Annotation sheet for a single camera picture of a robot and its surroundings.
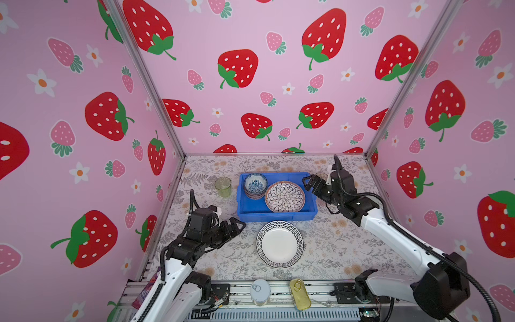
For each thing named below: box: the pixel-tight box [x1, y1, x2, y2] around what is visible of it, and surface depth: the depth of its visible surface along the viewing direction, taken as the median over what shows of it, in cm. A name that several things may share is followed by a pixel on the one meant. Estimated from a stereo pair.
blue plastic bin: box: [236, 171, 319, 223], surface depth 96 cm
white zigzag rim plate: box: [255, 220, 304, 269], surface depth 87 cm
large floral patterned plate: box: [264, 181, 306, 213], surface depth 103 cm
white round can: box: [250, 279, 271, 307], surface depth 72 cm
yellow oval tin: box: [289, 278, 312, 311], surface depth 72 cm
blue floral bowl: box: [244, 173, 268, 194], surface depth 100 cm
